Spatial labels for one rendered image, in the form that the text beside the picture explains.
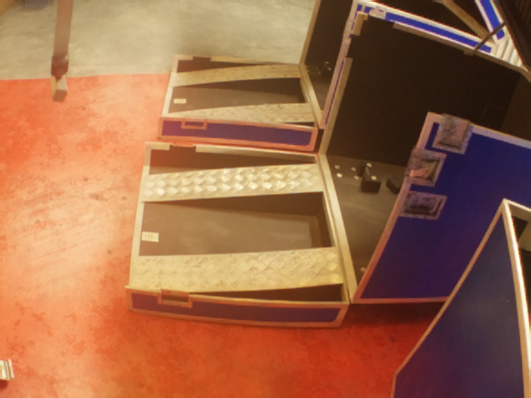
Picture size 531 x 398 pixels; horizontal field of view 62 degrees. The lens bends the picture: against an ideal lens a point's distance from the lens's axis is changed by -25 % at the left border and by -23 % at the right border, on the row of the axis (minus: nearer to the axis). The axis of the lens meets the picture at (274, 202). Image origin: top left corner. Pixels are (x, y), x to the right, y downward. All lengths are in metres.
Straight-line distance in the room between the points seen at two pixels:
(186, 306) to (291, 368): 0.43
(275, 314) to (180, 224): 0.59
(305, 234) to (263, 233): 0.17
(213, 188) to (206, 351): 0.80
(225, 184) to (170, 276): 0.56
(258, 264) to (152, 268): 0.40
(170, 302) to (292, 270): 0.47
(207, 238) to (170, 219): 0.18
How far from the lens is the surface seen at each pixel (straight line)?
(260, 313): 1.92
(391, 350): 2.08
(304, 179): 2.40
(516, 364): 0.98
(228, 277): 2.00
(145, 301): 1.89
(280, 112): 2.86
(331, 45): 3.40
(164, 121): 2.71
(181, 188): 2.39
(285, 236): 2.30
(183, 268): 2.05
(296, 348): 1.96
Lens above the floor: 1.56
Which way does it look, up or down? 39 degrees down
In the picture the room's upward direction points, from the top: 15 degrees clockwise
